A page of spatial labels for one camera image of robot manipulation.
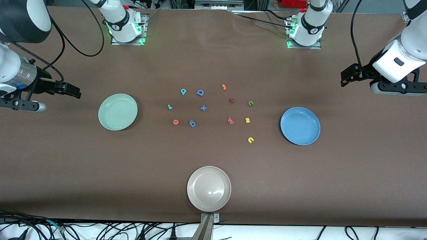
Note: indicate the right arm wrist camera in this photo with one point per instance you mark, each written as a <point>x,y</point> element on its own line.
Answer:
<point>20,105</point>

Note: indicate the blue foam letter D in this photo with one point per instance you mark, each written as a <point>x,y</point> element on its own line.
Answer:
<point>198,92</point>

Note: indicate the beige plate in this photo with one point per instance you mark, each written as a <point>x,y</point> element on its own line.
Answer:
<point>208,189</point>

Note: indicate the pink foam letter W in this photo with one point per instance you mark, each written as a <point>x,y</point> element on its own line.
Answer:
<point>230,119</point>

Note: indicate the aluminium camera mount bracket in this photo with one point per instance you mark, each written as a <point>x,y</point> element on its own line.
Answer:
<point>206,226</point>

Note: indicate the blue foam number six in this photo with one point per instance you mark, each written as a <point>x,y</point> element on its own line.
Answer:
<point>190,123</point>

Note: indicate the pale green plate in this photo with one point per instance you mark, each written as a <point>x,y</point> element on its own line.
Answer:
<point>117,112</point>

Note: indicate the silver frame rail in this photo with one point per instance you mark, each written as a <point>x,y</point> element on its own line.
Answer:
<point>217,5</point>

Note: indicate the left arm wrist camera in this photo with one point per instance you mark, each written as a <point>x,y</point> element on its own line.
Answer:
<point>393,87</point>

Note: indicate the red box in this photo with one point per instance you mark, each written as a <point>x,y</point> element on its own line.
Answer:
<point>295,3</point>

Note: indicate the black power plug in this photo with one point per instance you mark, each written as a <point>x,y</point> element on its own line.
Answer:
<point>173,235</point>

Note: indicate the brown table cover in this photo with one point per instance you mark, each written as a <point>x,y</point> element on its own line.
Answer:
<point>66,166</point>

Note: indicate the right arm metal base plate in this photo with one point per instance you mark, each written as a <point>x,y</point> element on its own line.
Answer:
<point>145,30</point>

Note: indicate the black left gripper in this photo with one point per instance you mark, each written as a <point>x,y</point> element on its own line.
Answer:
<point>366,72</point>

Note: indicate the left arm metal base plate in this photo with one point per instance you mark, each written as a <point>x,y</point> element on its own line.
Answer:
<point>317,47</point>

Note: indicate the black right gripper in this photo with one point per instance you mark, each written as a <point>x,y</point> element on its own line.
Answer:
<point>43,83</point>

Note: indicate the blue plate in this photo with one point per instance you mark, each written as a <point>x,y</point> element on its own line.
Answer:
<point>300,126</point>

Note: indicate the aluminium frame post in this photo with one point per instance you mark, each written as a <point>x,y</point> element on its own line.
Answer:
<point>406,16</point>

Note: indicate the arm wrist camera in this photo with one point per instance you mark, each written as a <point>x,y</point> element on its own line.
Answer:
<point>20,105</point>
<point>393,87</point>

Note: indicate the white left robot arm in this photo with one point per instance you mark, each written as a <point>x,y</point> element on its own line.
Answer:
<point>410,48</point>

